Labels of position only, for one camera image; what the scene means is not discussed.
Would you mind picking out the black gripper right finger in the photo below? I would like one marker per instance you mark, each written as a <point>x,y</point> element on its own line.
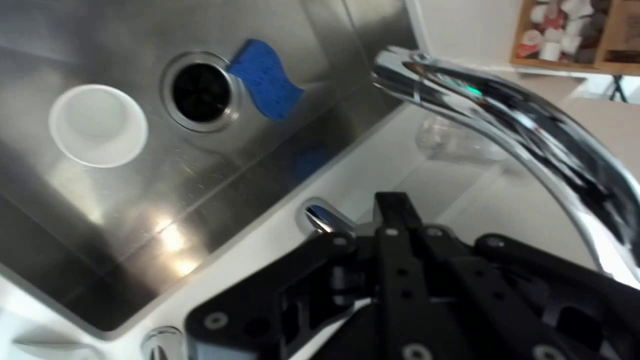
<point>507,301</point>

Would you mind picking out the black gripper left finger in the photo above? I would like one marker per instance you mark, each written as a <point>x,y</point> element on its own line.
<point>300,301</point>

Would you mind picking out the chrome gooseneck faucet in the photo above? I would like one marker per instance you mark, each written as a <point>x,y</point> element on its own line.
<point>521,120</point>

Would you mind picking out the patterned paper coffee cup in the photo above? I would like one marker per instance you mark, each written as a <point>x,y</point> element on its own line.
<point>98,127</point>

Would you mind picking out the stainless steel sink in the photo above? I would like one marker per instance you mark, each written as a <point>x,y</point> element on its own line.
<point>133,213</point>

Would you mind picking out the round sink drain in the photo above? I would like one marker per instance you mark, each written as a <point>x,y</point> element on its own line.
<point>200,92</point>

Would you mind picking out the blue sponge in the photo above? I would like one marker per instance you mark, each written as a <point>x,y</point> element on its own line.
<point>267,80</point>

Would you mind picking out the wooden rack of pods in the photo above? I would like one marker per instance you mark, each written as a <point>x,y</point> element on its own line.
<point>552,41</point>

